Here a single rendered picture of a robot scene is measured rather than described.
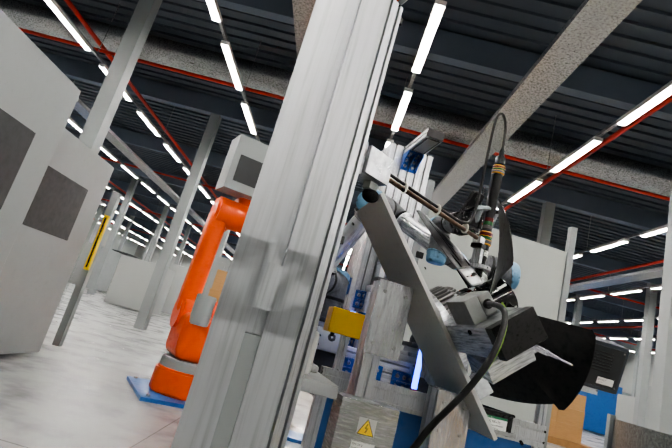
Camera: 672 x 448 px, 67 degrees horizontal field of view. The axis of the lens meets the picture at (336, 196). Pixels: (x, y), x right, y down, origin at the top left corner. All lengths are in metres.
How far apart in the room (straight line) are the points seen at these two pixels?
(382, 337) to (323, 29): 1.19
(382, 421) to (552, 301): 2.82
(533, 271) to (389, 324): 2.63
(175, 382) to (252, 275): 5.13
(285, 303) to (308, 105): 0.10
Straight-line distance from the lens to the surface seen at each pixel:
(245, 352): 0.25
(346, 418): 1.33
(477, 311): 1.26
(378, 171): 1.25
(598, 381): 2.38
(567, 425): 14.25
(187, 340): 5.35
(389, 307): 1.42
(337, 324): 1.89
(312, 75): 0.28
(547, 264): 4.04
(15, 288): 5.38
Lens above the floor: 0.97
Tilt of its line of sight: 15 degrees up
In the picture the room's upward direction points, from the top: 16 degrees clockwise
